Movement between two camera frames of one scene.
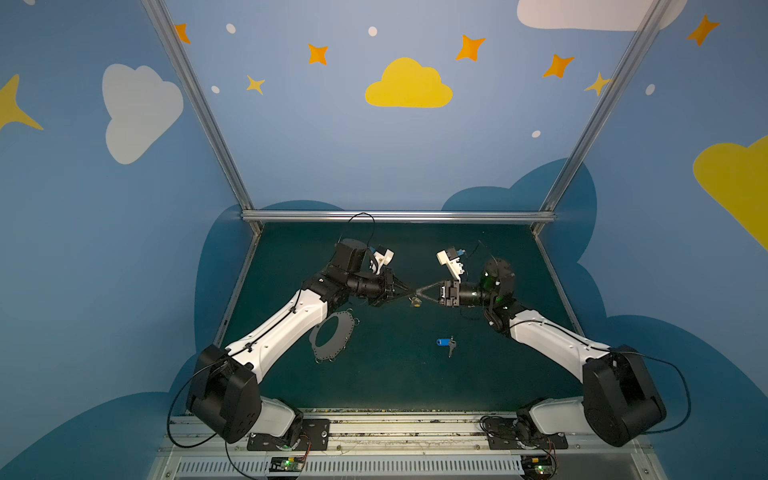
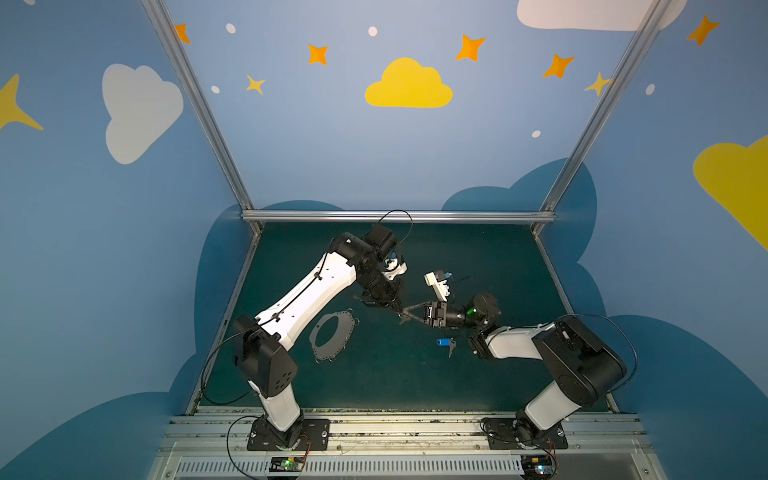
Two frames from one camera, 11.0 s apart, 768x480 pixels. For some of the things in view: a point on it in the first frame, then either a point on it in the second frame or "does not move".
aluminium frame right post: x=638 y=45 does not move
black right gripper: x=447 y=293 → x=432 y=313
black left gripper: x=388 y=285 does not move
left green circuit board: x=286 y=464 does not move
